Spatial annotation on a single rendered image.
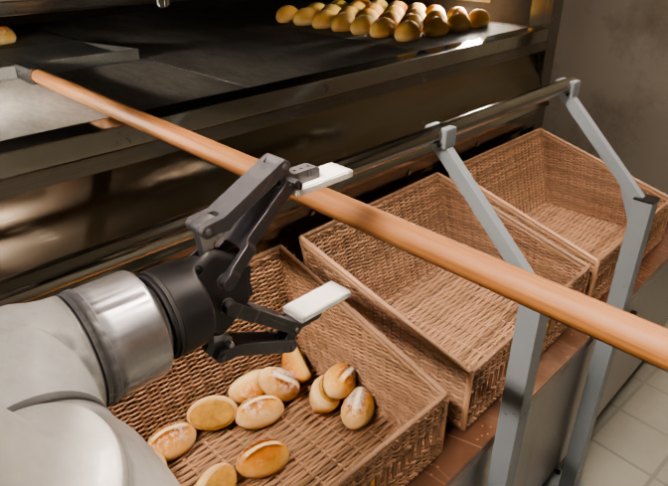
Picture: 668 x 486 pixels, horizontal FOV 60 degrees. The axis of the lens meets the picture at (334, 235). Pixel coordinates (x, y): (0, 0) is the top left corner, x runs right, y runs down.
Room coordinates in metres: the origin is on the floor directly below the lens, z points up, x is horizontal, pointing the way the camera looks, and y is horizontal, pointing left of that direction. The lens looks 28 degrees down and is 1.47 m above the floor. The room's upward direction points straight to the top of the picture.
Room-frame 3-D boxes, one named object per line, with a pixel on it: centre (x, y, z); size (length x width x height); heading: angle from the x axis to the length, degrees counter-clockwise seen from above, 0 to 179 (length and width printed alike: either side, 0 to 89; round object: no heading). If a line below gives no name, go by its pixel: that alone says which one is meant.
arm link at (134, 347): (0.36, 0.16, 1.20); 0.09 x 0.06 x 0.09; 44
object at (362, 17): (2.09, -0.16, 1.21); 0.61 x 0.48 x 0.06; 45
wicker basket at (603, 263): (1.62, -0.69, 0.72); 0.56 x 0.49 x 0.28; 135
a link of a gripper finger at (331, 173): (0.50, 0.02, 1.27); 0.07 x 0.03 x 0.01; 134
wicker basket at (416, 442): (0.77, 0.15, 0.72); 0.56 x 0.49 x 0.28; 134
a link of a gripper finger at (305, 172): (0.48, 0.04, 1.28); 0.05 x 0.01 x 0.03; 134
